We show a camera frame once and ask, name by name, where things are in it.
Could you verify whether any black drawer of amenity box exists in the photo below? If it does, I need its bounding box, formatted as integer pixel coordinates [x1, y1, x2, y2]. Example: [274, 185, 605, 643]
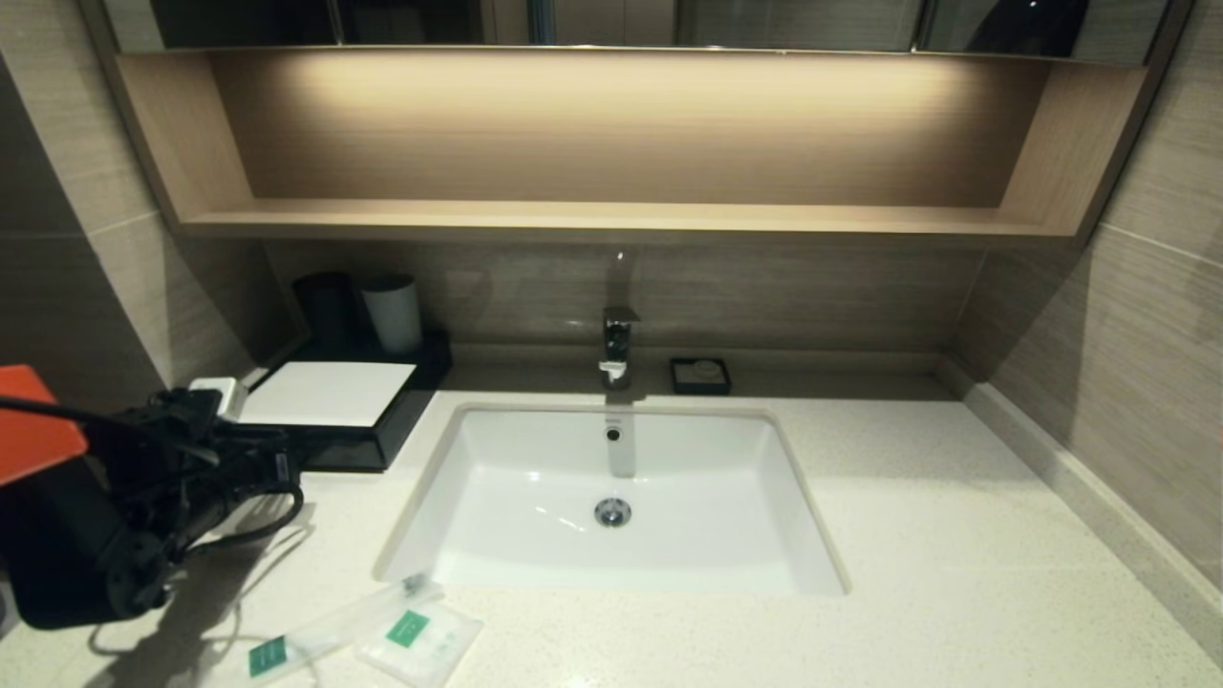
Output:
[302, 426, 389, 473]

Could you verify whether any black amenity box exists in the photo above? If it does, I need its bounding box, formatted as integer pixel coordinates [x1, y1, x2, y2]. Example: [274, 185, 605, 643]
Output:
[239, 328, 456, 473]

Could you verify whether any white card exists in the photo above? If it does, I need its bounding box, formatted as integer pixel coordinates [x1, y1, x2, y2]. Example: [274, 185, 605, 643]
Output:
[239, 360, 419, 428]

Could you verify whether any black cup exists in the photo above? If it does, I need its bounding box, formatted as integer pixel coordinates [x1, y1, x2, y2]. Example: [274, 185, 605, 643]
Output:
[291, 271, 363, 349]

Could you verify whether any long clear toothbrush packet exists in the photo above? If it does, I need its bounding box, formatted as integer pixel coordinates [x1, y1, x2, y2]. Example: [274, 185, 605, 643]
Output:
[205, 573, 446, 688]

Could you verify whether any white cup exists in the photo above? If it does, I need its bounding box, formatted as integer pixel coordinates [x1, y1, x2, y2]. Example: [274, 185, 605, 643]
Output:
[359, 274, 424, 356]

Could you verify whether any square clear packet green label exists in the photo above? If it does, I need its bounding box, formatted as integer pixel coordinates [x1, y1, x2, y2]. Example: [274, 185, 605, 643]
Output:
[356, 600, 485, 688]

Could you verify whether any white ceramic sink basin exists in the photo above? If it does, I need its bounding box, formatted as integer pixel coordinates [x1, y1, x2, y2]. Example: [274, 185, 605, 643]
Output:
[375, 402, 849, 597]

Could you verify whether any chrome faucet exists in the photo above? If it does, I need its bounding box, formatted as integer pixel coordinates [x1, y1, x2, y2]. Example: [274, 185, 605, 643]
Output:
[599, 305, 642, 391]

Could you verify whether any black soap dish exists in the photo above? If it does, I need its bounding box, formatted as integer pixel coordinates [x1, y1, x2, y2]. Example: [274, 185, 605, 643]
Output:
[670, 356, 733, 397]

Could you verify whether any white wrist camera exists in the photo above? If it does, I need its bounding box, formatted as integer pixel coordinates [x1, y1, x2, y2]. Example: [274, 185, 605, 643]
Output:
[189, 376, 250, 422]

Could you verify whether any light wooden wall shelf niche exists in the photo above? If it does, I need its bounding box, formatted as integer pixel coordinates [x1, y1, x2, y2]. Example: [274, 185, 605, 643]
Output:
[81, 46, 1195, 249]

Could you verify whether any mirrored wall cabinet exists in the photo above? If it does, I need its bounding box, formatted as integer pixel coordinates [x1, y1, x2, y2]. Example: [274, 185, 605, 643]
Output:
[100, 0, 1171, 64]

